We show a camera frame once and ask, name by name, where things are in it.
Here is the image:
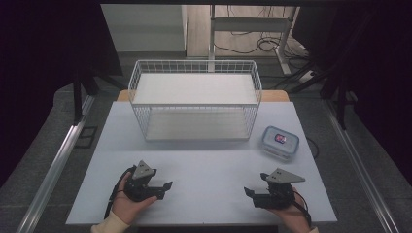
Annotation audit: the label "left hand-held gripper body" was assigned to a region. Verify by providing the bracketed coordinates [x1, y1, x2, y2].
[123, 159, 157, 203]

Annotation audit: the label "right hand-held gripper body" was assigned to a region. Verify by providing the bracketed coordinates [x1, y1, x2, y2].
[259, 167, 306, 210]

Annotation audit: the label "person's left hand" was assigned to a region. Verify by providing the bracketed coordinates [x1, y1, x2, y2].
[111, 171, 158, 226]

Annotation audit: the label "person's right hand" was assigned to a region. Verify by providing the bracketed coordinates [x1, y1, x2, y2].
[267, 186, 313, 233]

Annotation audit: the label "clear container with blue lid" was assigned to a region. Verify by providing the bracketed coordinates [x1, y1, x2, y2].
[261, 125, 300, 162]

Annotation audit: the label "wooden table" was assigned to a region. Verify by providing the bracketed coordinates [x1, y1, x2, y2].
[116, 89, 291, 103]

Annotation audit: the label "black stand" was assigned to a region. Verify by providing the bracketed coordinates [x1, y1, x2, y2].
[71, 69, 127, 126]
[275, 13, 373, 130]

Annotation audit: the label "black curtain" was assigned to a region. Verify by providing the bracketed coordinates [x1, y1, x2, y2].
[0, 0, 124, 188]
[292, 0, 412, 187]

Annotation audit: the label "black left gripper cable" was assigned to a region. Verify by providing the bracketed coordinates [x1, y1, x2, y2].
[103, 165, 137, 220]

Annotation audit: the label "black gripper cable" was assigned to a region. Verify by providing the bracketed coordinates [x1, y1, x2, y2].
[103, 165, 137, 220]
[292, 189, 313, 227]

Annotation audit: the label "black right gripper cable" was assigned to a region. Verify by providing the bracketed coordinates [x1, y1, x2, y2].
[292, 189, 313, 227]

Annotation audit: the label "thin black cable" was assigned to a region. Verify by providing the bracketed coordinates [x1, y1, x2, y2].
[305, 137, 321, 160]

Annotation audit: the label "black floor bracket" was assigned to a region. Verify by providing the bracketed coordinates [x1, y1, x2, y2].
[74, 125, 99, 150]

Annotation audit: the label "aluminium rail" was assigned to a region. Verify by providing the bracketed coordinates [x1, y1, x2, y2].
[15, 94, 96, 233]
[322, 95, 401, 233]

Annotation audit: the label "white wire basket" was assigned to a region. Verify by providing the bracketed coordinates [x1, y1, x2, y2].
[127, 59, 263, 143]

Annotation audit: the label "black floor cables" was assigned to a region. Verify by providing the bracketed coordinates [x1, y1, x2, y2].
[213, 5, 317, 61]

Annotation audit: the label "white metal desk frame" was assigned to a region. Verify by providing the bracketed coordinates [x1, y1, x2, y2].
[207, 4, 300, 76]

